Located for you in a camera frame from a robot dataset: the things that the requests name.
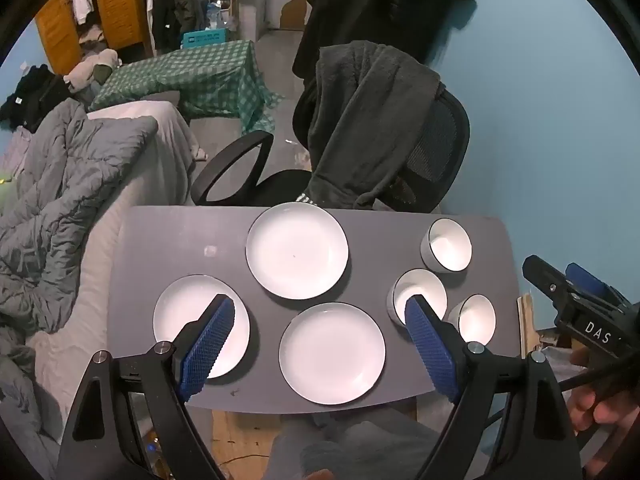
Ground light wooden board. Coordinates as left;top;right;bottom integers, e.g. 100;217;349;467
517;292;539;358

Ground white bowl with black rim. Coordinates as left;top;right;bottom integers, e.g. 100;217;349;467
447;294;497;347
386;268;448;328
420;217;473;273

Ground grey fleece jacket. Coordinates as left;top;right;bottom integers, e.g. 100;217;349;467
306;40;446;210

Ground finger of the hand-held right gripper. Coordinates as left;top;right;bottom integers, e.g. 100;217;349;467
566;262;632;311
522;255;581;311

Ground black clothes pile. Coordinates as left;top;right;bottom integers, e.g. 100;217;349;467
0;65;71;133

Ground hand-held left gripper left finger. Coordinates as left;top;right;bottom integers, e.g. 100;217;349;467
56;294;236;480

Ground black hanging jacket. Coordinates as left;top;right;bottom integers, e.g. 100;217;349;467
292;0;473;78

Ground beige plush bundle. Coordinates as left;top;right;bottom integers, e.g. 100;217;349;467
62;49;121;93

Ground green checked tablecloth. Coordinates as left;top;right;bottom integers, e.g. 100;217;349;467
90;40;286;136

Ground blue plastic crate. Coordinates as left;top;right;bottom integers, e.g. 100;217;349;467
182;30;228;48

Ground grey quilted comforter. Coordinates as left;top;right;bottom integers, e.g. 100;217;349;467
0;99;160;478

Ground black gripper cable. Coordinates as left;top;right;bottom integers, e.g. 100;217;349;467
557;357;640;391

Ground dark hanging clothes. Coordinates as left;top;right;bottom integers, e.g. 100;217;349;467
150;0;208;53

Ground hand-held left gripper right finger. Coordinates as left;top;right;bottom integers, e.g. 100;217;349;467
404;296;585;480

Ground orange louvered wooden doors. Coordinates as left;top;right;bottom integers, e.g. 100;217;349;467
35;0;151;76

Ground black mesh office chair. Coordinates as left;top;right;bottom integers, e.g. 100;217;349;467
191;87;472;213

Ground person's right hand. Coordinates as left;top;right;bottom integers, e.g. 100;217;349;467
570;349;640;433

